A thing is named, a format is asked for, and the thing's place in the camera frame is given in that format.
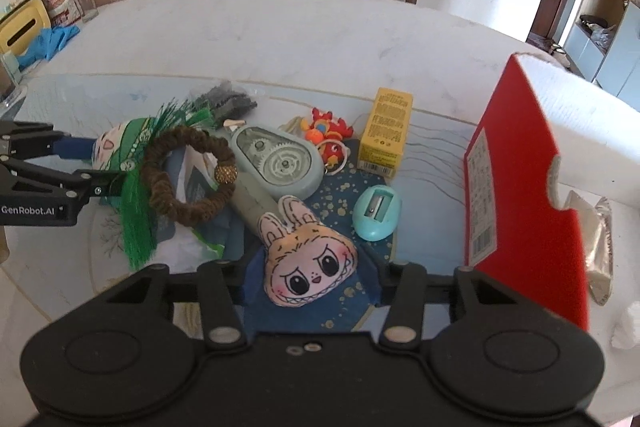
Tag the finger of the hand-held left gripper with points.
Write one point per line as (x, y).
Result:
(102, 184)
(75, 149)

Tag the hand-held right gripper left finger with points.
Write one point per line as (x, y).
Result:
(217, 302)

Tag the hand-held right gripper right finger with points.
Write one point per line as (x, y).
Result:
(405, 302)

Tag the teal pencil sharpener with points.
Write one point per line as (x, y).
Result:
(377, 214)

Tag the blue green plastic packet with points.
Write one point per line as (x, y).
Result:
(195, 182)

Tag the pink rabbit monster plush doll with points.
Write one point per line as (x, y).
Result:
(310, 262)

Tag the black hair clip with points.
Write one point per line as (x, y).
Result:
(227, 104)

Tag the light blue correction tape dispenser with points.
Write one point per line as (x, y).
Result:
(290, 167)

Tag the red cardboard box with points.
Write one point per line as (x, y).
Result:
(520, 187)

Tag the blue cloth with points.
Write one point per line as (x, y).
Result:
(47, 44)

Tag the yellow tissue box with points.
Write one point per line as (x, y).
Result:
(22, 29)

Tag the clear drinking glass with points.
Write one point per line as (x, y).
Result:
(86, 7)

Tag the yellow carton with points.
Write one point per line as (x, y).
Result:
(385, 132)

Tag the silver plastic packet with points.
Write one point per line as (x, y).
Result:
(597, 252)

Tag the white crumpled tissue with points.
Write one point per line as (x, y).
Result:
(627, 329)

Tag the pair of shoes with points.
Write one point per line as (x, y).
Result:
(557, 52)

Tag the grey shelf cabinet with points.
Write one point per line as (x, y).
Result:
(615, 57)

